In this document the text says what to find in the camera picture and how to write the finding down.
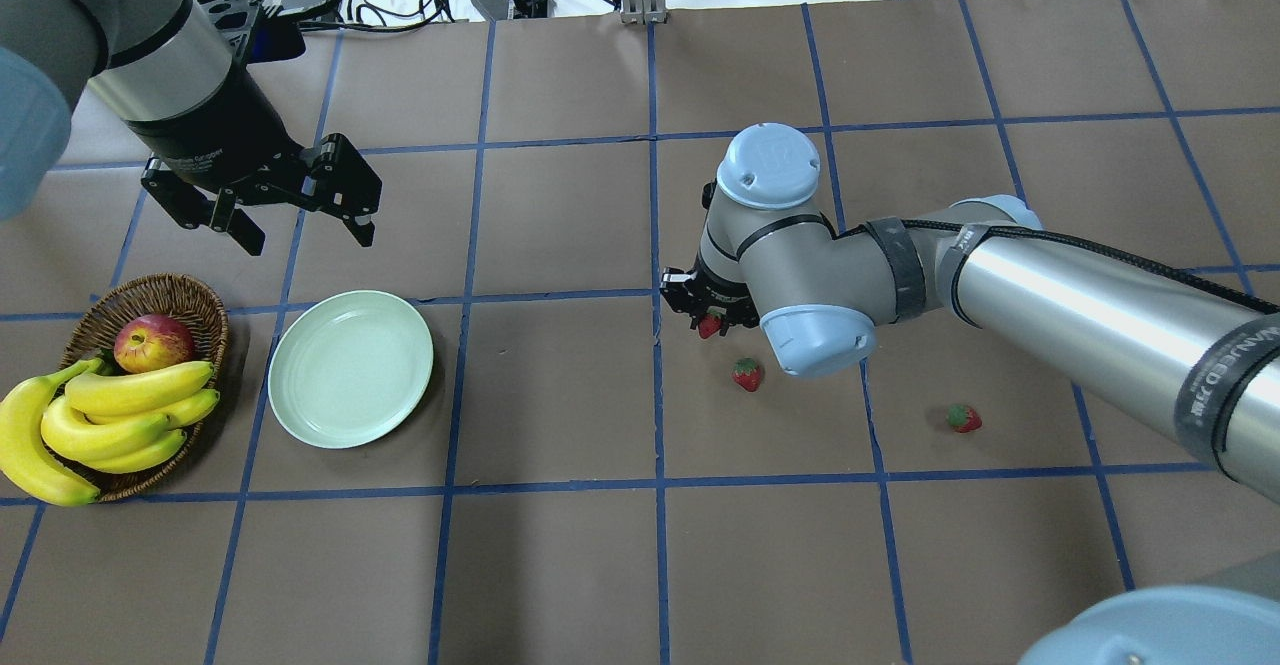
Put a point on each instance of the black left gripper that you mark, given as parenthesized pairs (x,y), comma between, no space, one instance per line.
(218,133)

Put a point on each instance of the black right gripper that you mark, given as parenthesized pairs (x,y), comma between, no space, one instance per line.
(722,299)

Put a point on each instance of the strawberry moved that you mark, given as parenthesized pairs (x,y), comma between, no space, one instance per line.
(962,418)
(748,374)
(709,325)

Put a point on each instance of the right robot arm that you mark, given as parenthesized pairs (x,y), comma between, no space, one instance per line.
(1192,360)

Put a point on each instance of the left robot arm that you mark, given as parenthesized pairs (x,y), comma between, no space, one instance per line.
(175,72)

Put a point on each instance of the light green plate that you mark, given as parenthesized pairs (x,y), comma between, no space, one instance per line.
(350,369)

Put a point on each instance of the wicker basket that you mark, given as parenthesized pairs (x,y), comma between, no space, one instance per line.
(200,309)

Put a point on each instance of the red apple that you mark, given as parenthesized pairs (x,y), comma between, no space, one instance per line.
(153,342)

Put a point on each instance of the yellow banana bunch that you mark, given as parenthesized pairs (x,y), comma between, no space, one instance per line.
(61,426)

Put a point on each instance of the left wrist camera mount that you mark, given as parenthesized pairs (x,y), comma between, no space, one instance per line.
(254,37)

